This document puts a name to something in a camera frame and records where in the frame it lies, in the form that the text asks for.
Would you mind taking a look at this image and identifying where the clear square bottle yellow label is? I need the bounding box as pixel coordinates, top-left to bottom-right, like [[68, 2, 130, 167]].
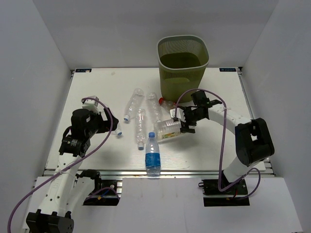
[[154, 119, 182, 141]]

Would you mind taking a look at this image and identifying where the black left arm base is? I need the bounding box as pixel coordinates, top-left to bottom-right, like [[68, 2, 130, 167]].
[[75, 169, 120, 206]]

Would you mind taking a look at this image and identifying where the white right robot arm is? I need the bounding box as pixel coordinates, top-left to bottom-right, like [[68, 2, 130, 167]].
[[170, 88, 275, 194]]

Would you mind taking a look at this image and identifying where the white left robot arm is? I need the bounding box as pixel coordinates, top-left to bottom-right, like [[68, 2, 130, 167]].
[[26, 106, 120, 233]]

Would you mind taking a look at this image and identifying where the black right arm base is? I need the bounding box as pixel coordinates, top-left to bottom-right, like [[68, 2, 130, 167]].
[[198, 179, 250, 207]]

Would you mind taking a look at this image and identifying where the green mesh waste bin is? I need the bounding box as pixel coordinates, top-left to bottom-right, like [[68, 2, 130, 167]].
[[157, 35, 209, 103]]

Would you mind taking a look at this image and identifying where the crushed bottle red label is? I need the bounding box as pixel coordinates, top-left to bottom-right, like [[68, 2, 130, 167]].
[[158, 97, 176, 113]]

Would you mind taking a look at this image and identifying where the clear bottle under left gripper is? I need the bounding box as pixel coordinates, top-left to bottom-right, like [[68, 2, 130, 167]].
[[111, 121, 122, 137]]

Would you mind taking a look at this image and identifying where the clear ribbed bottle blue cap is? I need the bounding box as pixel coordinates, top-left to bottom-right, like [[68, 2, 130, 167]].
[[146, 92, 163, 123]]

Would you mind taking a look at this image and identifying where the clear bottle blue label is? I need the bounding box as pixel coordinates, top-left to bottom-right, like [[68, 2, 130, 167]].
[[145, 132, 161, 177]]

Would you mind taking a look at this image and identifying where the clear slim bottle white cap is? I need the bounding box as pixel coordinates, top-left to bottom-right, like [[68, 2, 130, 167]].
[[135, 109, 146, 150]]

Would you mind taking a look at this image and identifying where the clear bottle far left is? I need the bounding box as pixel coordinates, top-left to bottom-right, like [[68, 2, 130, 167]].
[[123, 88, 144, 121]]

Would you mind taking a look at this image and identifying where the blue sticker right corner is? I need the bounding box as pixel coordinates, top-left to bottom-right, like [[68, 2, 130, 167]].
[[219, 67, 236, 72]]

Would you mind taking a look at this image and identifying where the blue sticker corner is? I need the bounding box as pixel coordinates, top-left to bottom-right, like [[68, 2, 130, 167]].
[[219, 67, 236, 72], [75, 68, 92, 73]]

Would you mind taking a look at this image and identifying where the blue sticker left corner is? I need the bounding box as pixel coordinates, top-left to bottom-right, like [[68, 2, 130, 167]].
[[75, 68, 92, 73]]

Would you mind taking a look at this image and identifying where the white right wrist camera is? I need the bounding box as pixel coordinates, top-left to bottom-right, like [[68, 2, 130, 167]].
[[170, 108, 185, 122]]

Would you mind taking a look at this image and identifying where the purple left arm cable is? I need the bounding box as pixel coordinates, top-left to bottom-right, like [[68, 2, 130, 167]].
[[7, 97, 114, 233]]

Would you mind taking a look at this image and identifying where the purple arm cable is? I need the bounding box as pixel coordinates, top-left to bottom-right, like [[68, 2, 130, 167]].
[[175, 89, 262, 201], [7, 97, 114, 233]]

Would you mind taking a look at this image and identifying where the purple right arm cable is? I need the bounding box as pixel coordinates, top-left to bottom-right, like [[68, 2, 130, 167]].
[[175, 89, 262, 201]]

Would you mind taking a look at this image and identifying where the aluminium table edge rail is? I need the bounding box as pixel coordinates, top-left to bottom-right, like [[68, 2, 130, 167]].
[[42, 169, 224, 178]]

